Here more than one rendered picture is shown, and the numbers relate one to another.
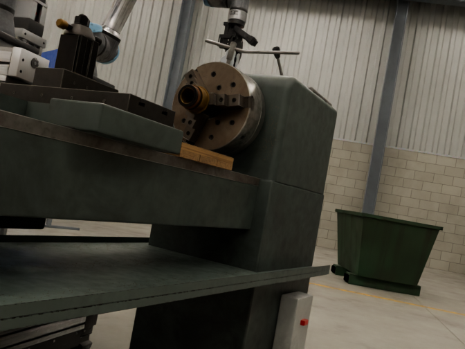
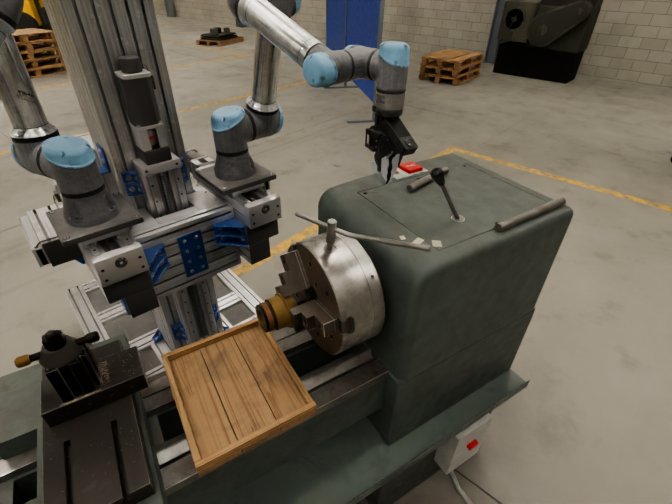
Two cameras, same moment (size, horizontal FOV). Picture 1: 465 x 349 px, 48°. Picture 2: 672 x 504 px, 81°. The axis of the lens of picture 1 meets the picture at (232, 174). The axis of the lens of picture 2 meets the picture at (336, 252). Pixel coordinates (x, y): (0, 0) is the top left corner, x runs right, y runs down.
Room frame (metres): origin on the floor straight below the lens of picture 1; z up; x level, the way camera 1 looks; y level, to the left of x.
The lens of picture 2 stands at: (1.16, -0.32, 1.79)
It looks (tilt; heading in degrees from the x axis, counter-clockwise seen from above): 36 degrees down; 30
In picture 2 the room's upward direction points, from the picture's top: 1 degrees clockwise
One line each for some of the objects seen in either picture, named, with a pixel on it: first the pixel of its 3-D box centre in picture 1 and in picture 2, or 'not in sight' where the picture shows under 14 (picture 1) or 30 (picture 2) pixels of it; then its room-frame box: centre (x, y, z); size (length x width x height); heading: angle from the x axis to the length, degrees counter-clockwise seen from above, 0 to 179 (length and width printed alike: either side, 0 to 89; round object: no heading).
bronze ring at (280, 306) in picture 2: (194, 98); (277, 312); (1.72, 0.17, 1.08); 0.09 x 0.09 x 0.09; 62
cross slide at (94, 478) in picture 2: (84, 105); (92, 423); (1.32, 0.40, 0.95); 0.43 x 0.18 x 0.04; 62
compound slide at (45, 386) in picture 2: (77, 88); (96, 384); (1.38, 0.44, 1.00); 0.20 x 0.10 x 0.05; 152
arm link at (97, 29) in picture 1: (86, 38); (230, 128); (2.18, 0.70, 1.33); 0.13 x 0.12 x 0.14; 166
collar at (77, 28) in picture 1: (79, 32); (59, 348); (1.35, 0.46, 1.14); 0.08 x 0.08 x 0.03
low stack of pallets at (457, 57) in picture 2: not in sight; (451, 66); (9.95, 2.07, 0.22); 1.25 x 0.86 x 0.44; 173
